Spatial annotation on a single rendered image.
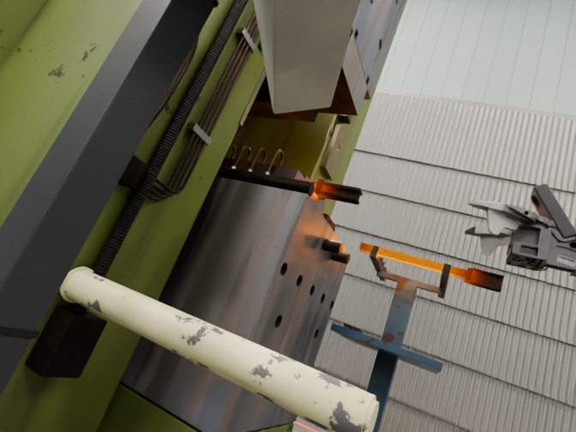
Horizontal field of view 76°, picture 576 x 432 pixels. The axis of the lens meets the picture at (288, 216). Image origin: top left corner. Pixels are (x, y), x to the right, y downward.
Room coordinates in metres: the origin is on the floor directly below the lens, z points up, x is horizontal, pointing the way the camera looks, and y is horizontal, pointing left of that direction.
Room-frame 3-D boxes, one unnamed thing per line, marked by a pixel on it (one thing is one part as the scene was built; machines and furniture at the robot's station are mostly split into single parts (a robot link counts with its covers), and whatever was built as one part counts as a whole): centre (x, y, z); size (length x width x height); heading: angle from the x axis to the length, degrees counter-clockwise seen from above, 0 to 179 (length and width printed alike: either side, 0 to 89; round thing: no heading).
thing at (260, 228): (0.96, 0.13, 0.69); 0.56 x 0.38 x 0.45; 61
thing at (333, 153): (1.15, -0.07, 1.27); 0.09 x 0.02 x 0.17; 151
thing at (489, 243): (0.70, -0.40, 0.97); 0.09 x 0.03 x 0.06; 25
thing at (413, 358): (1.19, -0.45, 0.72); 0.40 x 0.30 x 0.02; 154
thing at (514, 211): (0.60, -0.39, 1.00); 0.09 x 0.05 x 0.02; 97
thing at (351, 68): (0.91, 0.15, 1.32); 0.42 x 0.20 x 0.10; 61
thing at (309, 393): (0.46, 0.05, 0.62); 0.44 x 0.05 x 0.05; 61
